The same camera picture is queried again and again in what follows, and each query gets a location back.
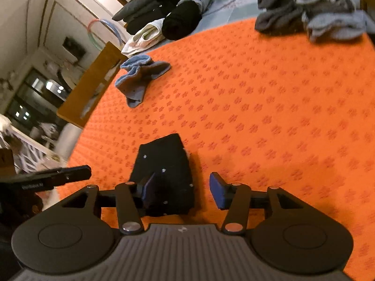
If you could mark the pastel hula hoop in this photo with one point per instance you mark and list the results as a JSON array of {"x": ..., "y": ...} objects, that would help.
[{"x": 114, "y": 28}]

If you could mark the white railing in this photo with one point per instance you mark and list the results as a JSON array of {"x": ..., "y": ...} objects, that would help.
[{"x": 27, "y": 149}]

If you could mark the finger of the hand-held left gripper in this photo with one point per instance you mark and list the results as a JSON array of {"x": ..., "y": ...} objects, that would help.
[{"x": 71, "y": 173}]

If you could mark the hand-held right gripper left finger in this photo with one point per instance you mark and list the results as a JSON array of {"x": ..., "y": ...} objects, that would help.
[{"x": 150, "y": 188}]

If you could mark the black dotted cloth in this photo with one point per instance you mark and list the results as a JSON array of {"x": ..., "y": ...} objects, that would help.
[{"x": 167, "y": 169}]

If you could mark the wooden bed board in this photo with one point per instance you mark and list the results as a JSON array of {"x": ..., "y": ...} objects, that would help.
[{"x": 92, "y": 85}]

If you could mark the dark grey crumpled cloth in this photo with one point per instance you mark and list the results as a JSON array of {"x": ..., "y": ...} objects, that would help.
[{"x": 277, "y": 8}]

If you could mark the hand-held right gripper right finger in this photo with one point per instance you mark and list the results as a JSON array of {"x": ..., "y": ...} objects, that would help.
[{"x": 217, "y": 190}]

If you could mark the black jacket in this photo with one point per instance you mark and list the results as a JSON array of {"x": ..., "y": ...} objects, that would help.
[{"x": 146, "y": 4}]

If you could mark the white folded cloth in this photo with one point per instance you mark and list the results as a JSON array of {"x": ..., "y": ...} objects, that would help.
[{"x": 143, "y": 38}]

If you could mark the blue sock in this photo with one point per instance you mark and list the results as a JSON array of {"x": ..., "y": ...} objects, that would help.
[{"x": 139, "y": 77}]

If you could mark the black rolled cloth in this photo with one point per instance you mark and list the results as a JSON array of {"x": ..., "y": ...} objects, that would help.
[{"x": 181, "y": 20}]

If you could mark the dark wall picture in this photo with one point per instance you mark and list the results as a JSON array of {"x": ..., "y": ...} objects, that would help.
[{"x": 73, "y": 46}]

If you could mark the dark window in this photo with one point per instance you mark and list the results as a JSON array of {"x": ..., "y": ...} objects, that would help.
[{"x": 35, "y": 93}]

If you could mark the orange patterned blanket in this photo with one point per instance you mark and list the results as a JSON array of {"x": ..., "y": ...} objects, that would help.
[{"x": 263, "y": 108}]

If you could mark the light grey crumpled cloth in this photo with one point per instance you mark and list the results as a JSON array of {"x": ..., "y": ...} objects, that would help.
[{"x": 331, "y": 16}]

